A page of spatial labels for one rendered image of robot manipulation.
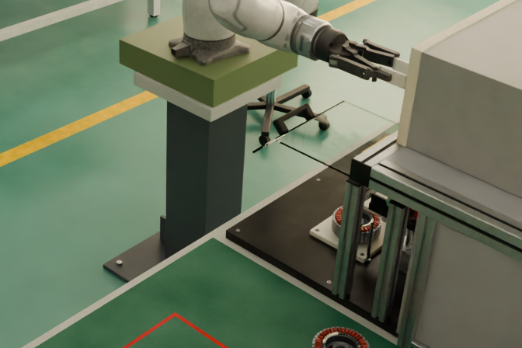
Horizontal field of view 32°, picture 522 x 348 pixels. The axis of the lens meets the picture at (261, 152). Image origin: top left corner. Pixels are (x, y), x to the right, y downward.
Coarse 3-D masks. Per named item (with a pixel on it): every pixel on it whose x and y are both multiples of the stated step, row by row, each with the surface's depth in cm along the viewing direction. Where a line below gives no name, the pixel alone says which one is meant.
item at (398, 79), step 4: (380, 68) 188; (384, 68) 188; (388, 68) 187; (388, 72) 187; (392, 72) 187; (396, 72) 186; (400, 72) 186; (392, 76) 187; (396, 76) 186; (400, 76) 186; (404, 76) 185; (392, 80) 187; (396, 80) 187; (400, 80) 186; (404, 80) 185; (392, 84) 188; (396, 84) 187; (400, 84) 186; (404, 84) 186; (404, 88) 186
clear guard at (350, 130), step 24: (312, 120) 194; (336, 120) 194; (360, 120) 195; (384, 120) 196; (264, 144) 189; (288, 144) 185; (312, 144) 185; (336, 144) 186; (360, 144) 186; (336, 168) 178
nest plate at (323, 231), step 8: (320, 224) 210; (328, 224) 210; (384, 224) 212; (312, 232) 208; (320, 232) 208; (328, 232) 208; (384, 232) 209; (328, 240) 205; (336, 240) 206; (376, 240) 206; (336, 248) 205; (360, 248) 204; (376, 248) 204; (360, 256) 201
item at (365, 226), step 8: (336, 216) 207; (368, 216) 209; (376, 216) 208; (336, 224) 205; (368, 224) 205; (376, 224) 205; (336, 232) 206; (360, 232) 204; (368, 232) 203; (376, 232) 205; (360, 240) 204
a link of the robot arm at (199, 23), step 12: (192, 0) 260; (204, 0) 259; (192, 12) 262; (204, 12) 260; (192, 24) 264; (204, 24) 262; (216, 24) 263; (192, 36) 266; (204, 36) 264; (216, 36) 265; (228, 36) 267
